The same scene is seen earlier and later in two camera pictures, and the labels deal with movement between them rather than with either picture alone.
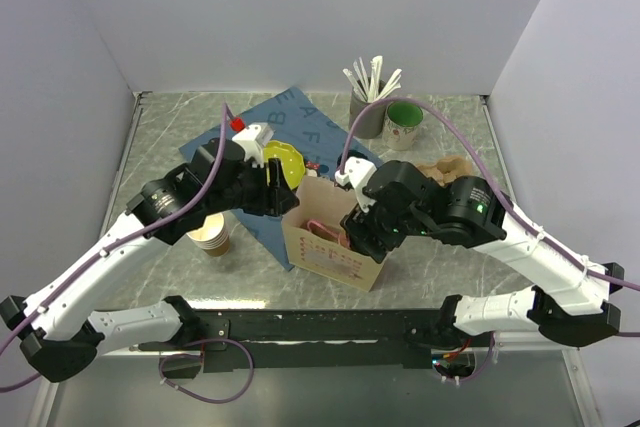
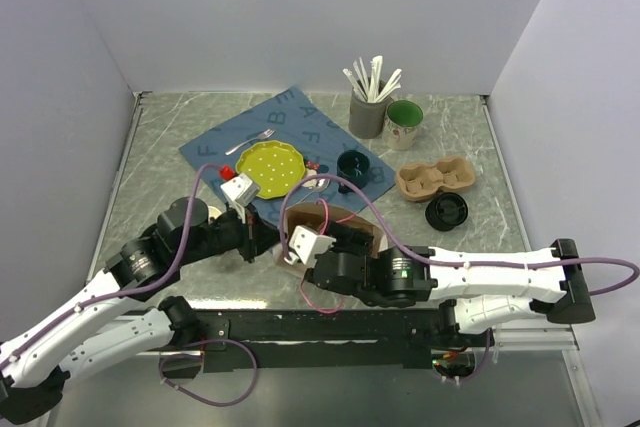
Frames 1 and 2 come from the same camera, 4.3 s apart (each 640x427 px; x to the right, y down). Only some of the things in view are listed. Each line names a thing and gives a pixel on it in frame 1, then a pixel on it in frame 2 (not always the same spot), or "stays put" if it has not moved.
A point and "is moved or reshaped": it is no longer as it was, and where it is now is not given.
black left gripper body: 250,192 → 224,234
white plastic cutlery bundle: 368,86 stays put
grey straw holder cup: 371,121 stays put
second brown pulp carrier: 445,169 stays put
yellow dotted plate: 292,161 stays put
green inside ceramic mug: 401,122 stays put
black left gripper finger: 282,197 → 259,235
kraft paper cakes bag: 315,239 is moved or reshaped
